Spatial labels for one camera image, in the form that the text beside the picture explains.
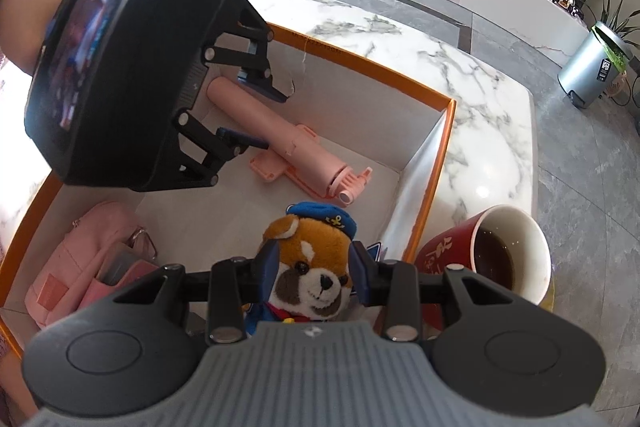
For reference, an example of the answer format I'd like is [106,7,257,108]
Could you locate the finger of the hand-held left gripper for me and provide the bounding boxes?
[174,109,270,185]
[205,2,290,102]

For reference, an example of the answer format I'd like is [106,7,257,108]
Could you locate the pink bag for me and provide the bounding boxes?
[25,201,161,330]

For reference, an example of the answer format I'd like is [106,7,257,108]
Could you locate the silver trash can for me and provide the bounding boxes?
[557,22,633,110]

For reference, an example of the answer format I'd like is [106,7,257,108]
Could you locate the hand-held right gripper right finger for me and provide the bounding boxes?
[352,243,531,343]

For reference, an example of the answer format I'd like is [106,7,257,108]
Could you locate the pink selfie stick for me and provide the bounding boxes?
[206,76,375,205]

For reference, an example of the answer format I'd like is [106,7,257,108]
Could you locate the brown plush bear blue hat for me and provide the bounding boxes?
[245,202,358,338]

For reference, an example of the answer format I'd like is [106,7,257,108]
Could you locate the long-leaf potted plant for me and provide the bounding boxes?
[585,0,640,58]

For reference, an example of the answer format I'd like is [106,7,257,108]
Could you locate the red cup with tea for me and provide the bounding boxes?
[414,204,552,308]

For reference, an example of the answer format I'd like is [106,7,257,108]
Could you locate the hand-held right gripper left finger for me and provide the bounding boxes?
[107,241,281,347]

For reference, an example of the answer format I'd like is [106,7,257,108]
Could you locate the orange cardboard box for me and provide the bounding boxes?
[0,22,457,360]

